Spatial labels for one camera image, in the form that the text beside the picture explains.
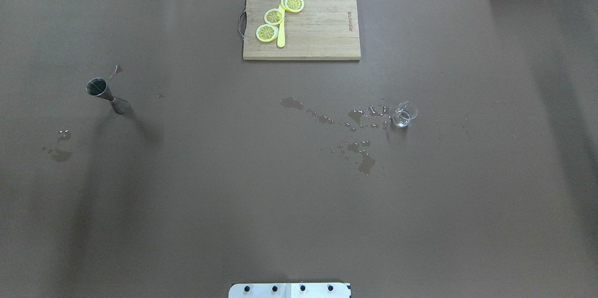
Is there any clear glass beaker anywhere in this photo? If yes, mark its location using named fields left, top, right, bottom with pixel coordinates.
left=391, top=101, right=418, bottom=128

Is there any steel double jigger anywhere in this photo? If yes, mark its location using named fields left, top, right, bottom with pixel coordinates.
left=86, top=78, right=131, bottom=115

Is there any yellow plastic knife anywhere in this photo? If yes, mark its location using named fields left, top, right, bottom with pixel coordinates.
left=276, top=4, right=286, bottom=49

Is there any lemon slice near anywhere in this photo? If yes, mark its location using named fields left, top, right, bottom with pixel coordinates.
left=256, top=24, right=278, bottom=43

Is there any lemon slice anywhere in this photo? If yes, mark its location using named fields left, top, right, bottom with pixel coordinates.
left=280, top=0, right=305, bottom=13
left=263, top=8, right=285, bottom=26
left=256, top=24, right=278, bottom=43

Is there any bamboo cutting board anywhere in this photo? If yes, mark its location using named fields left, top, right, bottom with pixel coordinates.
left=242, top=0, right=362, bottom=60

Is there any lemon slice middle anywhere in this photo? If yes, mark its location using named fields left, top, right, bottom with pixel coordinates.
left=263, top=8, right=285, bottom=26

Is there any lemon slice far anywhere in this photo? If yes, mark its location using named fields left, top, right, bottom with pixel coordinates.
left=280, top=0, right=305, bottom=13

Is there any white metal camera stand base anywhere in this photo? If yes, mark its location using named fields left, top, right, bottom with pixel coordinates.
left=228, top=282, right=352, bottom=298

